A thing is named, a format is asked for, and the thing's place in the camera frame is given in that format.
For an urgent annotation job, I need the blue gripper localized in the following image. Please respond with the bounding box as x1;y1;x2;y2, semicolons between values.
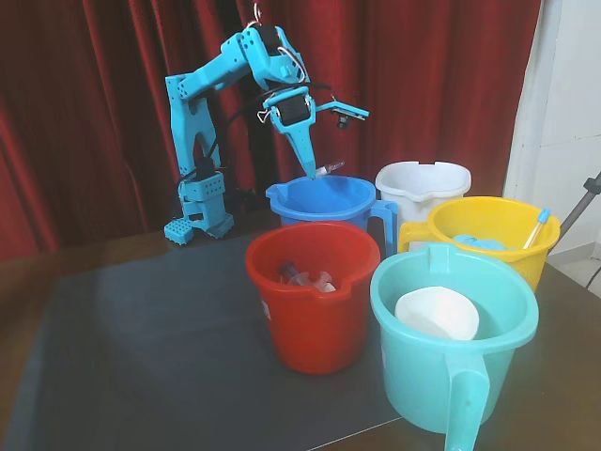
260;85;318;181

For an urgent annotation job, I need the small glass vial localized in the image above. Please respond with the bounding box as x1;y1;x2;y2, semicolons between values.
314;160;347;179

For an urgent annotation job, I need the white plastic bucket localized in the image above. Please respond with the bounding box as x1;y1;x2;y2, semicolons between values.
374;161;472;253

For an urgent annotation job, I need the syringe with dark plunger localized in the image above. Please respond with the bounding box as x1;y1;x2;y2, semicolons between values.
280;260;306;286

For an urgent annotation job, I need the clear plastic syringe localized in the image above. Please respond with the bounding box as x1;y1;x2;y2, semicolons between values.
286;270;338;295

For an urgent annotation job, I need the red curtain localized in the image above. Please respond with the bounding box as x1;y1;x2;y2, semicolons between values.
0;0;546;259

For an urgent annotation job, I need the red plastic bucket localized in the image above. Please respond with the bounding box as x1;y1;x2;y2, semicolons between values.
244;220;382;376

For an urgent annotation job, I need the blue crumpled glove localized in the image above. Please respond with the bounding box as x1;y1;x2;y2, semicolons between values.
452;233;517;250

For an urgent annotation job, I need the white paper bowl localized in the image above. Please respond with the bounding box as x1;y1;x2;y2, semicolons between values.
393;285;481;342

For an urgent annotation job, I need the tube with blue cap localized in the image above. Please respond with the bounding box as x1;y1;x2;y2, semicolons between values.
522;208;551;250

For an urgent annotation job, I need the grey tripod leg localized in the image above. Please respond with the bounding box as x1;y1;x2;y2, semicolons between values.
561;169;601;239

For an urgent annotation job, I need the dark grey mat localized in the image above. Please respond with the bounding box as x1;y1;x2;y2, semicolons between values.
0;241;405;451

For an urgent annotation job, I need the blue plastic bucket with handle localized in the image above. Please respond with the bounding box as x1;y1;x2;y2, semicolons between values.
264;174;399;259

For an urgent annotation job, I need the wrist camera on blue mount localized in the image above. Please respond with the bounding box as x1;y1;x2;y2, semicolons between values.
316;96;371;132

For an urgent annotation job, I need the yellow plastic bucket with handle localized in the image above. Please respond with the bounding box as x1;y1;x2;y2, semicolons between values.
397;195;562;295

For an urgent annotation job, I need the teal plastic bucket with handle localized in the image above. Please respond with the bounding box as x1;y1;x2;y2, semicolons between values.
369;242;540;451

